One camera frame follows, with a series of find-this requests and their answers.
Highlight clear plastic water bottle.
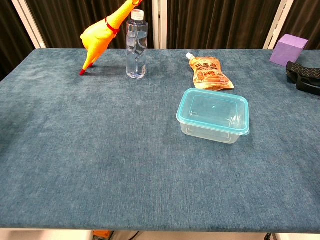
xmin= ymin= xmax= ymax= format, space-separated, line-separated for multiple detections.
xmin=125 ymin=9 xmax=149 ymax=80

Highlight orange plastic object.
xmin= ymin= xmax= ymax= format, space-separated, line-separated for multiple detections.
xmin=91 ymin=230 xmax=112 ymax=240

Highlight orange sauce spout pouch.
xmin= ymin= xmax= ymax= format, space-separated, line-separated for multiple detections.
xmin=185 ymin=52 xmax=235 ymax=90

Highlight clear plastic food container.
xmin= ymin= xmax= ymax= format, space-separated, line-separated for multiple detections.
xmin=180 ymin=121 xmax=241 ymax=145

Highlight purple foam cube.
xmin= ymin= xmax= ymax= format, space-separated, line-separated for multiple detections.
xmin=269 ymin=34 xmax=309 ymax=68

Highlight dark pleated curtain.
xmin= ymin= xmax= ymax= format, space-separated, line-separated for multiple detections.
xmin=24 ymin=0 xmax=155 ymax=50
xmin=284 ymin=0 xmax=320 ymax=51
xmin=166 ymin=0 xmax=282 ymax=50
xmin=0 ymin=0 xmax=35 ymax=82

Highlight blue fabric tablecloth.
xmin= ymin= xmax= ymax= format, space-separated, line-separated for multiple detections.
xmin=0 ymin=48 xmax=320 ymax=231

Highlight light blue container lid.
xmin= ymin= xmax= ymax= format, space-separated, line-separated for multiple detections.
xmin=176 ymin=87 xmax=251 ymax=137

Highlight yellow rubber chicken toy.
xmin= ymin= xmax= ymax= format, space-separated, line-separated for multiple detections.
xmin=79 ymin=0 xmax=145 ymax=76

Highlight white frame post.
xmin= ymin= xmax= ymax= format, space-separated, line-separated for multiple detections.
xmin=262 ymin=0 xmax=296 ymax=50
xmin=151 ymin=0 xmax=168 ymax=50
xmin=11 ymin=0 xmax=47 ymax=50

